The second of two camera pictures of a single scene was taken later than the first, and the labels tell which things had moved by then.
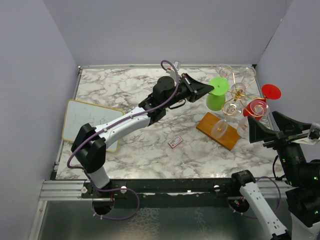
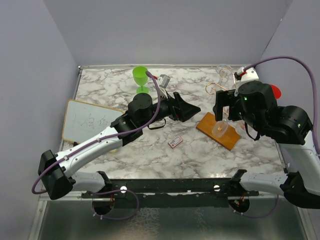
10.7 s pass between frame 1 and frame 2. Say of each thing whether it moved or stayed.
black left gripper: moved
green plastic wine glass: moved
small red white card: stayed
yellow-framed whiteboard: stayed
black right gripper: moved
